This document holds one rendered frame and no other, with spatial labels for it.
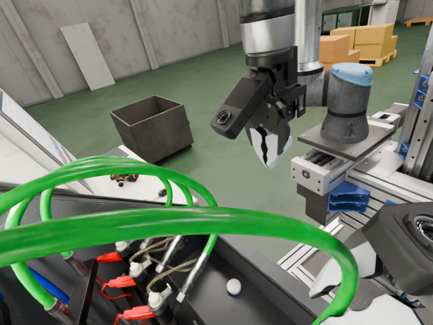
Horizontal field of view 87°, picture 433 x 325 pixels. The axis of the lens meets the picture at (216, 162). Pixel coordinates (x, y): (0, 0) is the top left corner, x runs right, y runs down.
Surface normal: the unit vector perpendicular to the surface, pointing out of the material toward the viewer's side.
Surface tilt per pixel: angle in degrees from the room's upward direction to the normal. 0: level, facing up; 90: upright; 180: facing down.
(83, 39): 75
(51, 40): 90
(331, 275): 47
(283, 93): 0
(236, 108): 32
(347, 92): 90
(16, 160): 90
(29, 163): 90
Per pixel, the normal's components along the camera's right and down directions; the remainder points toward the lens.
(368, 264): -0.81, -0.33
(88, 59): 0.48, 0.15
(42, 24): 0.55, 0.37
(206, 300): -0.18, -0.82
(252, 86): -0.51, -0.43
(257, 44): -0.50, 0.55
